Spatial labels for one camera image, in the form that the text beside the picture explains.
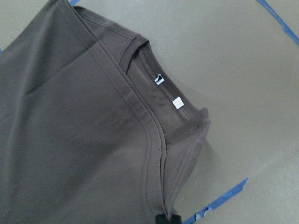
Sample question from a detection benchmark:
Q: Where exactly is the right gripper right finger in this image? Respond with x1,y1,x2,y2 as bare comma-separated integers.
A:
169,214,182,224

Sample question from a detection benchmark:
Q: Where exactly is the dark brown t-shirt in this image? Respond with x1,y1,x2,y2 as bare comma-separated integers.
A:
0,0,210,224

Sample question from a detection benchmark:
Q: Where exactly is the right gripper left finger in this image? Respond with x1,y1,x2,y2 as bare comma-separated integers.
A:
155,214,168,224

